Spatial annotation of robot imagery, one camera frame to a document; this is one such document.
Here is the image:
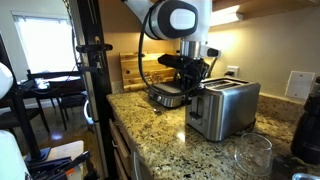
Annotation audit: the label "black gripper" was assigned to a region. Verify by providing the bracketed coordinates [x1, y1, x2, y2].
[181, 58, 211, 98]

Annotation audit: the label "black toaster lever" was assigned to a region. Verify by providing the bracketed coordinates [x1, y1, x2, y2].
[188, 111, 204, 121]

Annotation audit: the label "stainless steel bread toaster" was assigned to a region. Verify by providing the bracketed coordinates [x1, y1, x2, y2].
[185, 77, 262, 143]

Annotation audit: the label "round silver countertop appliance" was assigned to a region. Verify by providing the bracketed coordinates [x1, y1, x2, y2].
[147, 81, 188, 109]

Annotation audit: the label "clear glass food container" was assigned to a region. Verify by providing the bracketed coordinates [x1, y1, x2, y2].
[146, 70, 169, 87]

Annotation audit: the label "wooden cutting board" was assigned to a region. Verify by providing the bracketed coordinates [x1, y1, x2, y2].
[118, 51, 178, 93]

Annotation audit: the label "under cabinet light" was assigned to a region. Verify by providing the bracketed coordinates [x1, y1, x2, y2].
[209, 4, 242, 28]

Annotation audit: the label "clear drinking glass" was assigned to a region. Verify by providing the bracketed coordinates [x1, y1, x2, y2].
[233, 132, 274, 178]

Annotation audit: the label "wooden kitchen cabinet drawers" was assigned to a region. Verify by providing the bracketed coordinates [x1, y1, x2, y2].
[108, 117, 155, 180]

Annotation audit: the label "black dining table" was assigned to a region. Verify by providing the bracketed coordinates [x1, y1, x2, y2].
[26, 69, 88, 132]

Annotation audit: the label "black coffee machine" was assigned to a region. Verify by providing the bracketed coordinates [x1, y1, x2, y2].
[290, 76, 320, 166]

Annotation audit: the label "dark dining table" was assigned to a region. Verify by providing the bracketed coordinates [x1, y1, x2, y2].
[19, 74, 86, 99]

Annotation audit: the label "light wooden stool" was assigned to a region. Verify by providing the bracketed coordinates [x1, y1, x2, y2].
[42, 139, 86, 180]

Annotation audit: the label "bright window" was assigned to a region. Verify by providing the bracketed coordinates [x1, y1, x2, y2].
[12, 11, 80, 74]

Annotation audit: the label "black tripod stand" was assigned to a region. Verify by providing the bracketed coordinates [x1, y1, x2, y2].
[0, 33, 52, 164]

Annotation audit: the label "white rounded device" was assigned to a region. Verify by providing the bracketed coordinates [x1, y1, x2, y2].
[0, 129, 32, 180]

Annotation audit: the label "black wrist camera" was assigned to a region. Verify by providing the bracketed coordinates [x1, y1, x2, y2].
[157, 53, 188, 72]

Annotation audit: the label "black handled metal utensil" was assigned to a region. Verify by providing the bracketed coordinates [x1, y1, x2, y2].
[135, 103, 165, 116]

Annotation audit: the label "white wall outlet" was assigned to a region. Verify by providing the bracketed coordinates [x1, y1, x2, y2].
[225, 65, 241, 79]

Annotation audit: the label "black vertical mounting post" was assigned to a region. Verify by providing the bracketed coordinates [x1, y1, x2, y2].
[70, 0, 118, 180]

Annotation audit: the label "black clamp on post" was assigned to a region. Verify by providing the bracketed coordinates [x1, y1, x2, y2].
[75, 42, 114, 55]

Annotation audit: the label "white wall plate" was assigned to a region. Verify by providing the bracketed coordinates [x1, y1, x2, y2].
[284, 70, 316, 101]

